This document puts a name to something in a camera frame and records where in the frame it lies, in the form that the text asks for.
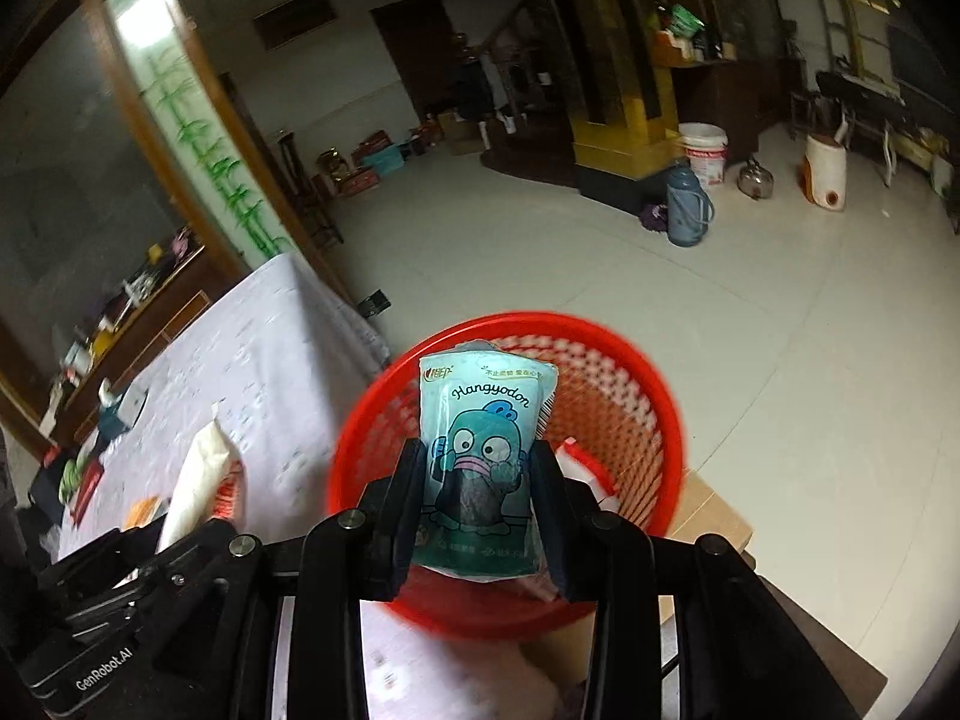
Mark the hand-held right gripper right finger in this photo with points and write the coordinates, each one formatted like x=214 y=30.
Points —
x=546 y=510

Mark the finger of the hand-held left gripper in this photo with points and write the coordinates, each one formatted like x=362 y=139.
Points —
x=105 y=555

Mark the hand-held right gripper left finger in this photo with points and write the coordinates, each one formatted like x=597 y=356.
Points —
x=405 y=510

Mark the torn red white packet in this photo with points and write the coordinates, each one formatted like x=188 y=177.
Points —
x=589 y=469

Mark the teal cartoon tissue packet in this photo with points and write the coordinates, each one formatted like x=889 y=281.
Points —
x=480 y=420

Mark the white striped packet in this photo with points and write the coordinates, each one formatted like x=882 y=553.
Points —
x=202 y=465

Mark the red plastic basket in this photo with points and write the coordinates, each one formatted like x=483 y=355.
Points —
x=645 y=405

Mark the red foil packet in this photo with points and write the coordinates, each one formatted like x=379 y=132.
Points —
x=90 y=487

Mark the green cloth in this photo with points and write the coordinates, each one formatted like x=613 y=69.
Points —
x=71 y=476

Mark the teal tissue box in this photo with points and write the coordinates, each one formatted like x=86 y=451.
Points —
x=116 y=420

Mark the red white wet wipe packet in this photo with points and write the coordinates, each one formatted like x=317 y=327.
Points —
x=231 y=499

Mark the cardboard box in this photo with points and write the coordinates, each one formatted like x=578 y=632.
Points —
x=712 y=517

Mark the wooden cabinet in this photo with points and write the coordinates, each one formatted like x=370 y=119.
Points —
x=150 y=300

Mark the purple cloth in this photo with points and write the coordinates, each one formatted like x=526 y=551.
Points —
x=654 y=217

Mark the blue thermos flask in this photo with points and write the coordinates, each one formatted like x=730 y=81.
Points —
x=688 y=206

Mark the blue plastic crate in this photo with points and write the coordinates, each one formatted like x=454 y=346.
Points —
x=384 y=160

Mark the white plastic bucket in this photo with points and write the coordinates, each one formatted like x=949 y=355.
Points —
x=703 y=157

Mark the metal kettle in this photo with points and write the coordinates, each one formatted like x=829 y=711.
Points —
x=756 y=180

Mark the bamboo painted glass panel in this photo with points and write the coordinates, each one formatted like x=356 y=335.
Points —
x=202 y=127

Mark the white orange water jug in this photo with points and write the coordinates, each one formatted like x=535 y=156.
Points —
x=823 y=172

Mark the dark wooden door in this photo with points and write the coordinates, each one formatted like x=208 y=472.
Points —
x=412 y=52

